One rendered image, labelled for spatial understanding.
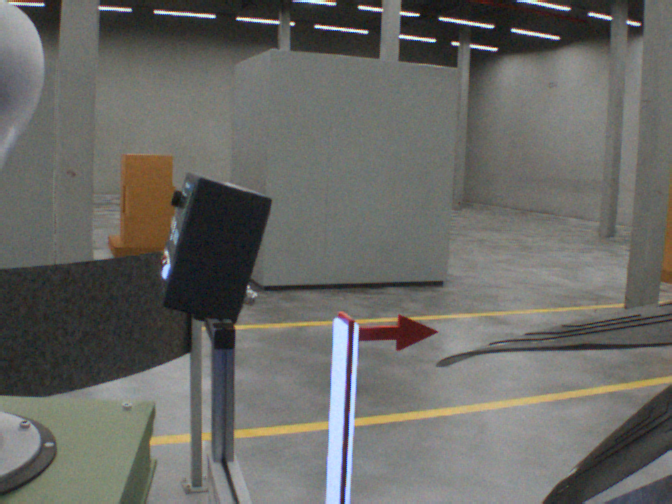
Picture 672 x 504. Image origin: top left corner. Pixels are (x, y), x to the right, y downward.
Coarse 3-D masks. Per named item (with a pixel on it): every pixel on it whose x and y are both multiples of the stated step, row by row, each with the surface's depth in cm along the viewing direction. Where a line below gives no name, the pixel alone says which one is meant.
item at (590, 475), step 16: (656, 400) 73; (640, 416) 72; (656, 416) 68; (624, 432) 72; (640, 432) 69; (656, 432) 66; (608, 448) 73; (624, 448) 69; (640, 448) 66; (656, 448) 64; (592, 464) 73; (608, 464) 69; (624, 464) 66; (640, 464) 64; (576, 480) 72; (592, 480) 69; (608, 480) 66; (560, 496) 72; (576, 496) 68; (592, 496) 66
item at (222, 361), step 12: (216, 324) 97; (228, 324) 97; (216, 360) 95; (228, 360) 96; (216, 372) 96; (228, 372) 96; (216, 384) 96; (228, 384) 96; (216, 396) 96; (228, 396) 96; (216, 408) 96; (228, 408) 97; (216, 420) 96; (228, 420) 97; (216, 432) 97; (228, 432) 97; (216, 444) 97; (228, 444) 97; (216, 456) 97; (228, 456) 98
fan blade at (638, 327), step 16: (656, 304) 56; (592, 320) 53; (608, 320) 51; (624, 320) 51; (640, 320) 51; (656, 320) 50; (528, 336) 51; (544, 336) 49; (560, 336) 47; (576, 336) 47; (592, 336) 46; (608, 336) 45; (624, 336) 45; (640, 336) 44; (656, 336) 44; (464, 352) 49; (480, 352) 46; (496, 352) 44
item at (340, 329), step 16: (336, 320) 45; (336, 336) 45; (336, 352) 45; (336, 368) 45; (336, 384) 45; (336, 400) 45; (336, 416) 45; (336, 432) 45; (336, 448) 45; (336, 464) 45; (336, 480) 45; (336, 496) 45
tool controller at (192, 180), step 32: (192, 192) 98; (224, 192) 98; (256, 192) 104; (192, 224) 97; (224, 224) 98; (256, 224) 100; (192, 256) 98; (224, 256) 99; (256, 256) 102; (160, 288) 108; (192, 288) 99; (224, 288) 100
